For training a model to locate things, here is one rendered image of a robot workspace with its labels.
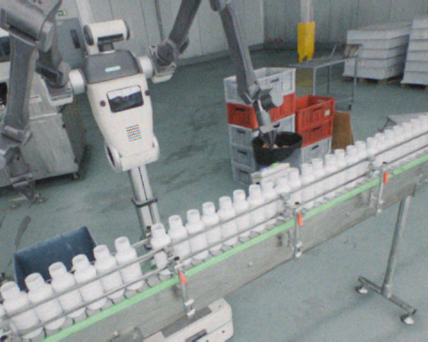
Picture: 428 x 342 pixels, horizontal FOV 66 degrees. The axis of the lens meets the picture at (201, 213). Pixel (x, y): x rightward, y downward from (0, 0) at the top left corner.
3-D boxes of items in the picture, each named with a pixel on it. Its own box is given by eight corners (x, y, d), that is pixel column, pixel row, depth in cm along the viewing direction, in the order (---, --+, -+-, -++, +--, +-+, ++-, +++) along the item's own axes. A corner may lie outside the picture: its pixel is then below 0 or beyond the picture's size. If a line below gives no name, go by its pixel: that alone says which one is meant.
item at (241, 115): (254, 129, 319) (253, 106, 308) (226, 123, 348) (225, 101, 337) (296, 113, 347) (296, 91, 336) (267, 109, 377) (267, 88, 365)
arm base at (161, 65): (147, 47, 142) (158, 74, 142) (152, 36, 134) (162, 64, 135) (166, 44, 145) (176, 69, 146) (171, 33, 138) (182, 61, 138)
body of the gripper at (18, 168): (12, 183, 109) (2, 163, 105) (11, 173, 117) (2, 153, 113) (32, 177, 111) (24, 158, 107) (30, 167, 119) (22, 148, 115)
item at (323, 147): (297, 168, 388) (297, 150, 376) (272, 159, 418) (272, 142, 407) (332, 152, 413) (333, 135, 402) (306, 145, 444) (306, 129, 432)
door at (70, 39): (69, 90, 1140) (48, 20, 1033) (69, 90, 1148) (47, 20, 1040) (98, 85, 1178) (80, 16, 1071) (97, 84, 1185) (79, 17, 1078)
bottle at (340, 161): (336, 194, 132) (340, 155, 124) (325, 189, 137) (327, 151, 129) (347, 189, 135) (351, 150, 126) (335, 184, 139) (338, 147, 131)
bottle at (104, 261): (123, 282, 103) (109, 240, 95) (127, 295, 98) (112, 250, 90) (104, 289, 102) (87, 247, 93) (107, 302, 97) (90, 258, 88)
